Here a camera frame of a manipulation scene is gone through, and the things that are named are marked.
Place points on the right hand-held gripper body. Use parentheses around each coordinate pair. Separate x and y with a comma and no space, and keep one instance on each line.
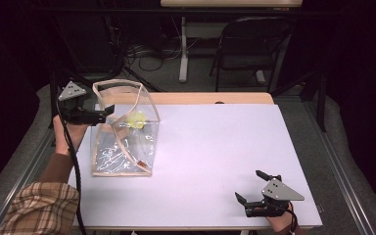
(274,199)

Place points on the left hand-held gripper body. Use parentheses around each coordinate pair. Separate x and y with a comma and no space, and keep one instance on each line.
(78,114)

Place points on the yellow shuttlecock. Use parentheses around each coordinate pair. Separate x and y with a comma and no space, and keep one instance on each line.
(137,120)

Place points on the clear plastic bag beige trim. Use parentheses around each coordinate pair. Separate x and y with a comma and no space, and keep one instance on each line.
(124,137)

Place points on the person's left hand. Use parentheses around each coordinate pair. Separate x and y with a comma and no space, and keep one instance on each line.
(71,133)

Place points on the person's right hand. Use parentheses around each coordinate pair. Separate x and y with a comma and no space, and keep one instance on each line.
(280,221)

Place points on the black folding chair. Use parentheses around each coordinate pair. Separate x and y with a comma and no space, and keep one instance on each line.
(251,49)

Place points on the light wooden desk white legs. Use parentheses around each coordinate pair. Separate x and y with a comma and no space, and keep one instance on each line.
(209,19)

